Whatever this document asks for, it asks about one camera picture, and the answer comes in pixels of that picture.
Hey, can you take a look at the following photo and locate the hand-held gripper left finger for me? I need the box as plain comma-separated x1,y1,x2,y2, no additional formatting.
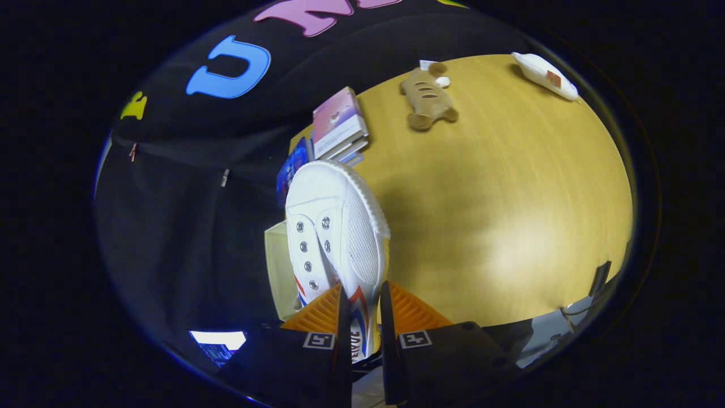
218,282,353,408

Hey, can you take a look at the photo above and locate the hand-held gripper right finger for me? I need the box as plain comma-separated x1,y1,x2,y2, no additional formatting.
379,280,510,406

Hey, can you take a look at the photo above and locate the pale green fabric storage box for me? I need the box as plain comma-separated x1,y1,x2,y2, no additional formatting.
264,221,301,322

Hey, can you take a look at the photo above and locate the white canvas shoe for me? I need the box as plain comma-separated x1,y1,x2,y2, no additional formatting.
285,160,391,364

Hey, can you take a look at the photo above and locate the computer monitor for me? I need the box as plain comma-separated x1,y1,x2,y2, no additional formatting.
190,330,247,366

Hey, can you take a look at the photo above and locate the dark blue book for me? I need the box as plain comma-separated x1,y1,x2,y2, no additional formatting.
276,136,309,207

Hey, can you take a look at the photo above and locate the grey book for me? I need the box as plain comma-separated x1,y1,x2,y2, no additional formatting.
323,133,369,162

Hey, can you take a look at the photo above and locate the pink book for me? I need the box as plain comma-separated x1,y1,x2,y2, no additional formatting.
312,86,369,159

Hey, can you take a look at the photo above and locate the brown plush toy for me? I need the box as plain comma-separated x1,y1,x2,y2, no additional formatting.
399,62,459,131

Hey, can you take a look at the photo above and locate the white plush toy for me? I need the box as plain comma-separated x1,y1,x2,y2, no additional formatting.
511,52,579,101

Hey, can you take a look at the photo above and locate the black bar with cable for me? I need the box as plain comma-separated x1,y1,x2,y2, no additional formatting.
561,261,612,318

